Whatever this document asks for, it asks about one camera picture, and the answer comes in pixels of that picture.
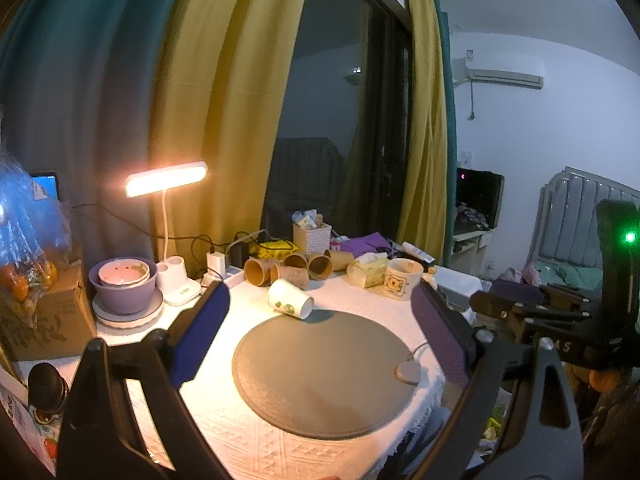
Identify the grey puck controller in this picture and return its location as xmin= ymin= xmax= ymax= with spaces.
xmin=395 ymin=360 xmax=422 ymax=386

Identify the cardboard box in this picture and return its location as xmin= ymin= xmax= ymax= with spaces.
xmin=1 ymin=248 xmax=96 ymax=361

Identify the plastic bag of oranges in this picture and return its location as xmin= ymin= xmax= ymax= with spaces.
xmin=1 ymin=150 xmax=72 ymax=328

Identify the white charger plug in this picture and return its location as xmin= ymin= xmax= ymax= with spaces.
xmin=206 ymin=252 xmax=227 ymax=278

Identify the white plate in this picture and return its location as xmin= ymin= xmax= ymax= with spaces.
xmin=91 ymin=286 xmax=165 ymax=330

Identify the black monitor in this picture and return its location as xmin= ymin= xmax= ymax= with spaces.
xmin=454 ymin=168 xmax=504 ymax=234

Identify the round grey mat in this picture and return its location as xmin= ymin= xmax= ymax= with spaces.
xmin=231 ymin=310 xmax=433 ymax=440

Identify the teal curtain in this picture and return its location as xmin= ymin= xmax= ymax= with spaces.
xmin=1 ymin=0 xmax=175 ymax=266

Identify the yellow tissue pack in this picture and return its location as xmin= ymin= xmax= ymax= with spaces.
xmin=346 ymin=252 xmax=390 ymax=288

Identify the white power strip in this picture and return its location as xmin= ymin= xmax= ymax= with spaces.
xmin=201 ymin=266 xmax=245 ymax=290

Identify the purple cloth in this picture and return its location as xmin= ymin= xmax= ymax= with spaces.
xmin=340 ymin=232 xmax=392 ymax=258

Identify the grey padded headboard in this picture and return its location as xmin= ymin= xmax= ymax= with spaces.
xmin=528 ymin=166 xmax=639 ymax=270

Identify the purple bowl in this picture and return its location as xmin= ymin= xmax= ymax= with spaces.
xmin=89 ymin=257 xmax=163 ymax=315

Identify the laptop screen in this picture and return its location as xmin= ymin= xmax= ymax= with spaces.
xmin=30 ymin=171 xmax=60 ymax=200

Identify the black round jar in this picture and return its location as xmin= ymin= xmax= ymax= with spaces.
xmin=27 ymin=362 xmax=70 ymax=416

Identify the brown paper cup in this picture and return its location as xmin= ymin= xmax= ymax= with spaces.
xmin=282 ymin=252 xmax=308 ymax=269
xmin=244 ymin=258 xmax=278 ymax=287
xmin=307 ymin=252 xmax=333 ymax=281
xmin=270 ymin=263 xmax=310 ymax=289
xmin=324 ymin=249 xmax=355 ymax=272

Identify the white cartoon mug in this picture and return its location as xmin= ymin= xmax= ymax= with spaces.
xmin=383 ymin=258 xmax=424 ymax=301

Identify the yellow bag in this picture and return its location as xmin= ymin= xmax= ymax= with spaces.
xmin=257 ymin=240 xmax=299 ymax=260

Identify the white tube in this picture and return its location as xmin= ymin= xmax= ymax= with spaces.
xmin=401 ymin=242 xmax=435 ymax=264

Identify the white lace tablecloth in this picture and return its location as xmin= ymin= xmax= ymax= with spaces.
xmin=14 ymin=259 xmax=497 ymax=480

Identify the white air conditioner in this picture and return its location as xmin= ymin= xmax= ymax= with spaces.
xmin=451 ymin=49 xmax=546 ymax=90

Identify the pink white bowl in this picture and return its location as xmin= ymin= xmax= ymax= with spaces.
xmin=98 ymin=258 xmax=150 ymax=287

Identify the white paper cup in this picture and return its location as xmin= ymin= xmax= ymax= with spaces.
xmin=267 ymin=278 xmax=314 ymax=320

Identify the yellow curtain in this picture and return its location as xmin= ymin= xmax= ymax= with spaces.
xmin=150 ymin=0 xmax=305 ymax=275
xmin=397 ymin=0 xmax=448 ymax=260

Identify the white woven basket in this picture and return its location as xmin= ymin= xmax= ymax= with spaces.
xmin=292 ymin=209 xmax=332 ymax=255

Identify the white desk lamp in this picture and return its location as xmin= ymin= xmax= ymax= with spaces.
xmin=125 ymin=162 xmax=208 ymax=307

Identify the yellow curtain right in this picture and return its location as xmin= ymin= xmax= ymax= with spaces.
xmin=397 ymin=0 xmax=448 ymax=260

